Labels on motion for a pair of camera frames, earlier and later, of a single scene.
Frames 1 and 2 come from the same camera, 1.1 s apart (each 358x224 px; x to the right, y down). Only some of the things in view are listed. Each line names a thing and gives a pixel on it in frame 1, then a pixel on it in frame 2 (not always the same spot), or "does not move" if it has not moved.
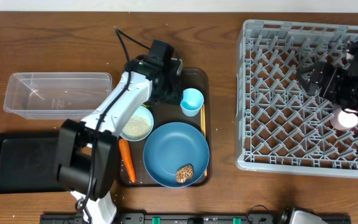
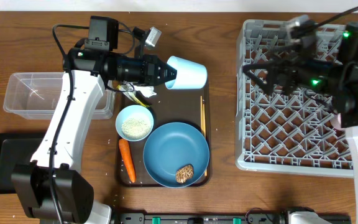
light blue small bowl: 140,125 does not move
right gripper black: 335,75 -> 284,66
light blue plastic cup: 191,101 -> 189,74
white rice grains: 137,127 does not move
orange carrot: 125,149 does not move
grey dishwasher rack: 281,127 does not move
